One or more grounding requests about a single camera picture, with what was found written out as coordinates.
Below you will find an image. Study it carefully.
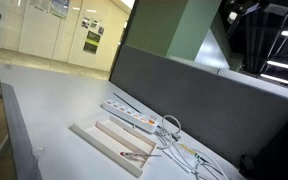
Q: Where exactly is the white power strip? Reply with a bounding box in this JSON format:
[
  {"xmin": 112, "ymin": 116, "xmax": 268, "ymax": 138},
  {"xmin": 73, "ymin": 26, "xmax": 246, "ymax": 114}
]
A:
[{"xmin": 102, "ymin": 98, "xmax": 160, "ymax": 134}]

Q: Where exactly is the gray desk partition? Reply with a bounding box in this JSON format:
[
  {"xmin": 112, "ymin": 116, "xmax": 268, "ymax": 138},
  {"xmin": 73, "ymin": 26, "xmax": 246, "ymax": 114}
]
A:
[{"xmin": 109, "ymin": 44, "xmax": 288, "ymax": 168}]

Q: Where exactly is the yellow green label packet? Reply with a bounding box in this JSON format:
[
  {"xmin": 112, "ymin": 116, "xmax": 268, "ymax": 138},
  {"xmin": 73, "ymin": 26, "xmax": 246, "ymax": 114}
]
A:
[{"xmin": 178, "ymin": 143, "xmax": 207, "ymax": 164}]

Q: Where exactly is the ceiling strip light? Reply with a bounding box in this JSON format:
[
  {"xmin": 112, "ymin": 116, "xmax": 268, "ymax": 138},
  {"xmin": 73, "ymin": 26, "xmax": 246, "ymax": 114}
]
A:
[
  {"xmin": 259, "ymin": 73, "xmax": 288, "ymax": 85},
  {"xmin": 266, "ymin": 60, "xmax": 288, "ymax": 73}
]

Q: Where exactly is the blue wall poster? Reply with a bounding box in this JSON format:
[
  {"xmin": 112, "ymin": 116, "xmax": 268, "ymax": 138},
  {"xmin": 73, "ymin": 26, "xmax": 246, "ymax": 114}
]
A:
[{"xmin": 49, "ymin": 0, "xmax": 71, "ymax": 20}]

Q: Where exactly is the red marker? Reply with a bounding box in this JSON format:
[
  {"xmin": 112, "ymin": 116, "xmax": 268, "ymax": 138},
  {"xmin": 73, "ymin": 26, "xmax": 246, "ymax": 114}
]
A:
[{"xmin": 119, "ymin": 151, "xmax": 162, "ymax": 159}]

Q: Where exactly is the dark green wall poster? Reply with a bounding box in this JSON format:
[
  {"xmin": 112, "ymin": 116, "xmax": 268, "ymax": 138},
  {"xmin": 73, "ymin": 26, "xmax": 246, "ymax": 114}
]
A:
[{"xmin": 83, "ymin": 30, "xmax": 102, "ymax": 55}]

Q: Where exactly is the looped white power cable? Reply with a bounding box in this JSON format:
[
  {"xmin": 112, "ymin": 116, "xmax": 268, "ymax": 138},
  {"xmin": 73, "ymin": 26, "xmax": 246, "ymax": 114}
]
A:
[{"xmin": 153, "ymin": 114, "xmax": 182, "ymax": 149}]

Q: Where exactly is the shallow wooden tray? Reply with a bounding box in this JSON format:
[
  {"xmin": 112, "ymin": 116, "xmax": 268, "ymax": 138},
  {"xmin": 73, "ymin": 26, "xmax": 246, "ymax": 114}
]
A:
[{"xmin": 69, "ymin": 114, "xmax": 158, "ymax": 178}]

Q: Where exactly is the long white cable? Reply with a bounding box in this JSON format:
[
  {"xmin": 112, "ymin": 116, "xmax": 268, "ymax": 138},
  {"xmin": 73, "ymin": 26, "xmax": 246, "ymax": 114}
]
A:
[{"xmin": 162, "ymin": 133, "xmax": 232, "ymax": 180}]

